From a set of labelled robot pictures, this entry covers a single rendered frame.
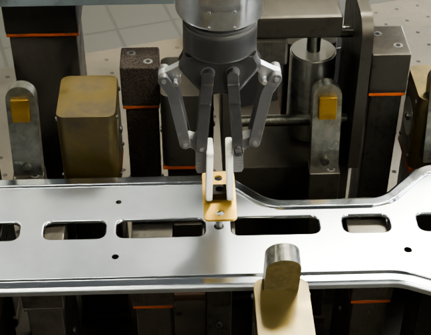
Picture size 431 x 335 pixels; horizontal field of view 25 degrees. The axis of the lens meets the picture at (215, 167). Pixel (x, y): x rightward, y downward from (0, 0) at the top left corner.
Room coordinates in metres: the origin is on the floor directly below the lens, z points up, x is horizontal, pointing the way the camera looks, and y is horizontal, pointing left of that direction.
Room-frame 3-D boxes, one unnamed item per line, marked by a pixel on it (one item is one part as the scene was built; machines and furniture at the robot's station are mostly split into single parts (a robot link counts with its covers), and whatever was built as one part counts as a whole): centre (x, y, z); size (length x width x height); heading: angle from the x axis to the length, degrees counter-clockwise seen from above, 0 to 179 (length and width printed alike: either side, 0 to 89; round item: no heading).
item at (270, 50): (1.05, -0.10, 0.95); 0.18 x 0.13 x 0.49; 92
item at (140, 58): (1.05, 0.10, 0.90); 0.05 x 0.05 x 0.40; 2
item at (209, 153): (0.84, 0.01, 1.09); 0.03 x 0.01 x 0.07; 2
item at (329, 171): (0.96, -0.14, 0.85); 0.04 x 0.03 x 0.29; 92
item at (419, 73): (1.05, -0.29, 0.88); 0.11 x 0.07 x 0.37; 2
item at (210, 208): (0.84, 0.00, 1.05); 0.08 x 0.04 x 0.01; 2
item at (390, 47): (1.06, -0.22, 0.91); 0.07 x 0.05 x 0.42; 2
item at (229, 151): (0.84, -0.02, 1.09); 0.03 x 0.01 x 0.07; 2
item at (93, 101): (1.01, 0.16, 0.89); 0.12 x 0.08 x 0.38; 2
